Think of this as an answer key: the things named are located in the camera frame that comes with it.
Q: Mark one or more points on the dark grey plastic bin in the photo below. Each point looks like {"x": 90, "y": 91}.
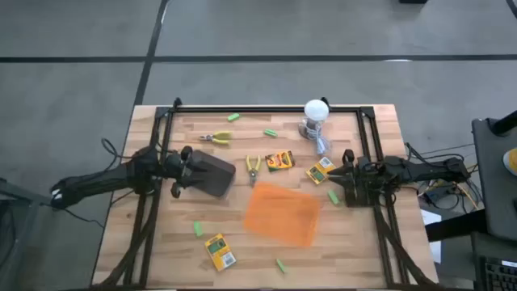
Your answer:
{"x": 220, "y": 178}

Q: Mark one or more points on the orange translucent plastic bin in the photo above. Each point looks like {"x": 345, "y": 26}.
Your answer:
{"x": 282, "y": 214}

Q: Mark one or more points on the white paper sheet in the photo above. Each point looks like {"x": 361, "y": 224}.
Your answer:
{"x": 430, "y": 218}

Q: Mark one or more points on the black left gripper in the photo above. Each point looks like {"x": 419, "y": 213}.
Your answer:
{"x": 177, "y": 169}

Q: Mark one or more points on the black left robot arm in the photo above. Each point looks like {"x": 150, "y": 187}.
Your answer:
{"x": 105, "y": 180}

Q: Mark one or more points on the yellow round object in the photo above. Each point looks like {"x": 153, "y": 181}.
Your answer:
{"x": 512, "y": 161}

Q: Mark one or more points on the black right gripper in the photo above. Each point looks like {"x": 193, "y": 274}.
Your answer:
{"x": 363, "y": 171}

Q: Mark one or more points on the black aluminium rig frame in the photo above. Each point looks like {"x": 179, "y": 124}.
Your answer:
{"x": 262, "y": 109}

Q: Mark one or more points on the white dome lamp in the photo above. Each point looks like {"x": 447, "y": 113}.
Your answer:
{"x": 316, "y": 110}

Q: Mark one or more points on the black keyboard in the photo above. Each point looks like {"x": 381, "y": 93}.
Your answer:
{"x": 498, "y": 277}

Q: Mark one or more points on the yellow green crayon box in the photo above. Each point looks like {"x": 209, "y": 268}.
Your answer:
{"x": 280, "y": 161}
{"x": 220, "y": 251}
{"x": 320, "y": 170}

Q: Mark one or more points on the dark grey desk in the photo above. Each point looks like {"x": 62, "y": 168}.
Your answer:
{"x": 494, "y": 194}

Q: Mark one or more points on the grey metal stand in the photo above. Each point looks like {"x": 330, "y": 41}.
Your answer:
{"x": 24, "y": 198}

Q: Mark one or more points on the black pole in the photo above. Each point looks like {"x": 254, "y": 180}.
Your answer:
{"x": 505, "y": 123}

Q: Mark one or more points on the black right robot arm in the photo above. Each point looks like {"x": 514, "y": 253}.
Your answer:
{"x": 424, "y": 171}

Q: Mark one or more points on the black floor box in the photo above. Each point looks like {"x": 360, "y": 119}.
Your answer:
{"x": 413, "y": 1}

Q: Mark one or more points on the black floor beam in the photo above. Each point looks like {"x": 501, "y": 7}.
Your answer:
{"x": 456, "y": 226}

